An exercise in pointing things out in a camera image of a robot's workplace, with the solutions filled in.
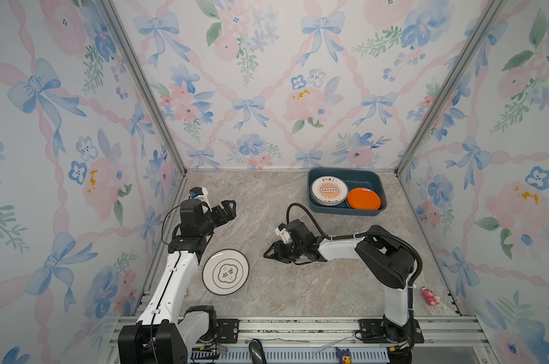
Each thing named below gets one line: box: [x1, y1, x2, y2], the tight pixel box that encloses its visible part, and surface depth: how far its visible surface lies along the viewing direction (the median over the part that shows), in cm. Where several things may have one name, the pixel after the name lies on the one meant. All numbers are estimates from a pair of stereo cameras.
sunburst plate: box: [310, 175, 349, 207], surface depth 109 cm
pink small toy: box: [420, 285, 441, 306], surface depth 81 cm
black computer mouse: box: [248, 338, 267, 364], surface depth 67 cm
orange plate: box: [347, 187, 382, 211], surface depth 106 cm
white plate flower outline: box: [201, 248, 250, 296], surface depth 87 cm
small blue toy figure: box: [335, 346, 352, 364], surface depth 69 cm
